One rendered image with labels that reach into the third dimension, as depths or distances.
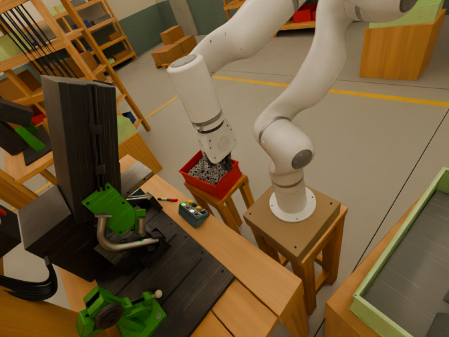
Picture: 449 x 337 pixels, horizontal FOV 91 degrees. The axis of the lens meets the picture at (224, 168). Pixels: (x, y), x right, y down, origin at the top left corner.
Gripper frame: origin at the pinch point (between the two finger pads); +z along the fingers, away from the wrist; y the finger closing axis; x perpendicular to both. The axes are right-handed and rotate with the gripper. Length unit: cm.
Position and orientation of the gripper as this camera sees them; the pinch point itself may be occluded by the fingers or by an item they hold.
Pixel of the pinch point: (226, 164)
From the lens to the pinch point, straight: 67.6
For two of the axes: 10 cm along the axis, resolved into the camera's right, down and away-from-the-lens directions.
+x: -6.9, -3.3, 6.5
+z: 2.9, 6.9, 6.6
